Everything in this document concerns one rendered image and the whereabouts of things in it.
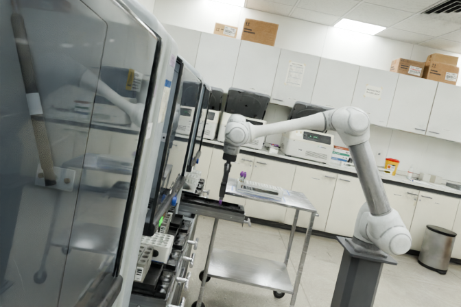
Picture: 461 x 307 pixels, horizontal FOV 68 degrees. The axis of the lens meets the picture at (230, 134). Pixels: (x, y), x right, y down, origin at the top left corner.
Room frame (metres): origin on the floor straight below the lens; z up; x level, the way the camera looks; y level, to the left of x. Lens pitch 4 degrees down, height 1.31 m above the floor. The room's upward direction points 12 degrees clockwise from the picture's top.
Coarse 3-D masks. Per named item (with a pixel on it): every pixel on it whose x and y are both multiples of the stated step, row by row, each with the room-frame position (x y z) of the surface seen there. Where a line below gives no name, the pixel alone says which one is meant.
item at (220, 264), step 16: (240, 192) 2.09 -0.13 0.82; (288, 192) 2.39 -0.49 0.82; (304, 208) 2.03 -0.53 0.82; (208, 256) 2.04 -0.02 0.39; (224, 256) 2.35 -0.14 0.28; (240, 256) 2.40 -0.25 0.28; (288, 256) 2.45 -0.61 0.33; (304, 256) 2.03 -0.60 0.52; (208, 272) 2.07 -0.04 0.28; (224, 272) 2.11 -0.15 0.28; (240, 272) 2.16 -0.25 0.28; (256, 272) 2.20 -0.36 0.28; (272, 272) 2.26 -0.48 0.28; (272, 288) 2.05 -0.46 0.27; (288, 288) 2.07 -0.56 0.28; (192, 304) 2.05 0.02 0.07
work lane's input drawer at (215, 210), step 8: (184, 200) 1.69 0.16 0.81; (192, 200) 1.76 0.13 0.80; (200, 200) 1.79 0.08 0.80; (208, 200) 1.81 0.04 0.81; (216, 200) 1.81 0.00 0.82; (184, 208) 1.68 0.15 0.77; (192, 208) 1.69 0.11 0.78; (200, 208) 1.69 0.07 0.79; (208, 208) 1.69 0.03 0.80; (216, 208) 1.69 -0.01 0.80; (224, 208) 1.70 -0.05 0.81; (232, 208) 1.76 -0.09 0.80; (240, 208) 1.74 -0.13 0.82; (208, 216) 1.69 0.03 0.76; (216, 216) 1.69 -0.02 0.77; (224, 216) 1.69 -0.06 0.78; (232, 216) 1.69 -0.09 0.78; (240, 216) 1.69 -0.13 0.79; (248, 224) 1.72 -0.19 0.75
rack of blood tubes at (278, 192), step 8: (240, 184) 2.09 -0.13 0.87; (248, 184) 2.09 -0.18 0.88; (256, 184) 2.11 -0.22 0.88; (264, 184) 2.17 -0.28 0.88; (248, 192) 2.09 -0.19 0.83; (256, 192) 2.09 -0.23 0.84; (264, 192) 2.19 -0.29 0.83; (272, 192) 2.19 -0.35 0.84; (280, 192) 2.09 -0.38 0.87; (280, 200) 2.09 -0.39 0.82
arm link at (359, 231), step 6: (366, 204) 1.85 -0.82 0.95; (360, 210) 1.87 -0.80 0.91; (366, 210) 1.83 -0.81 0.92; (360, 216) 1.85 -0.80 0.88; (366, 216) 1.80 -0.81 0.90; (360, 222) 1.83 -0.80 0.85; (366, 222) 1.78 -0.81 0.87; (360, 228) 1.82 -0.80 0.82; (354, 234) 1.88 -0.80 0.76; (360, 234) 1.83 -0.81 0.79; (366, 234) 1.77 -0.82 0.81; (360, 240) 1.83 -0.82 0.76; (366, 240) 1.81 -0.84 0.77
